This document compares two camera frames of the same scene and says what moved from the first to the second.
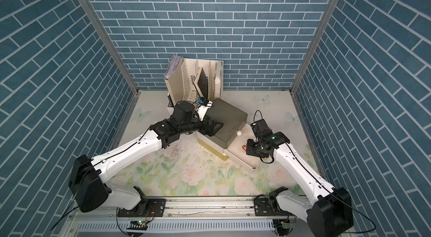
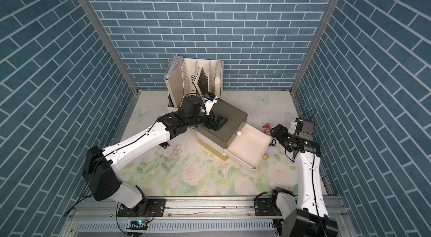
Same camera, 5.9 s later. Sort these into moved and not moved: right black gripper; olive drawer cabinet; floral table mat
Moved: right black gripper
Not moved: floral table mat; olive drawer cabinet
